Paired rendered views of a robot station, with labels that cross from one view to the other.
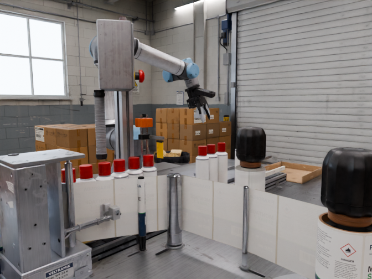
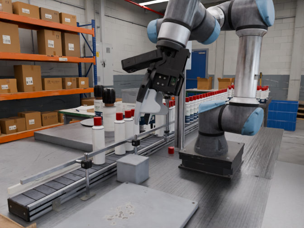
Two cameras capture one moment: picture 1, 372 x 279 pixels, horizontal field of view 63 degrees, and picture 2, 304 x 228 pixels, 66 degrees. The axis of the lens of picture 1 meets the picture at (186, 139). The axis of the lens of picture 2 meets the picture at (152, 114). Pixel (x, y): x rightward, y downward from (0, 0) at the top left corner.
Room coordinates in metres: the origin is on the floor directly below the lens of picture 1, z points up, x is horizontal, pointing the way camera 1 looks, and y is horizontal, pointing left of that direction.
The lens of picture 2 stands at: (2.32, -0.21, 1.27)
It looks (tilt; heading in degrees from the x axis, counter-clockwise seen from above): 10 degrees down; 169
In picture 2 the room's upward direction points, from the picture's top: straight up
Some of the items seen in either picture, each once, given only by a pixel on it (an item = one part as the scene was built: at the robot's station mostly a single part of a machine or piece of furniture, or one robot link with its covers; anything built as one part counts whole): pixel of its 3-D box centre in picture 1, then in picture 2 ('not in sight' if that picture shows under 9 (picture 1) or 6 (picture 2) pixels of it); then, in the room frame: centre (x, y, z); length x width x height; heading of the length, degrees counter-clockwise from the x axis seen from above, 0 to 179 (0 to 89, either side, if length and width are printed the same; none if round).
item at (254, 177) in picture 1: (249, 179); (109, 111); (0.84, -0.18, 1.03); 0.09 x 0.09 x 0.30
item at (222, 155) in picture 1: (221, 168); (119, 133); (1.21, -0.14, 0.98); 0.05 x 0.05 x 0.20
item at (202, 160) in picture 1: (202, 172); (134, 128); (1.12, -0.06, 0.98); 0.05 x 0.05 x 0.20
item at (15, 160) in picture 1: (40, 156); not in sight; (0.60, 0.29, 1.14); 0.14 x 0.11 x 0.01; 137
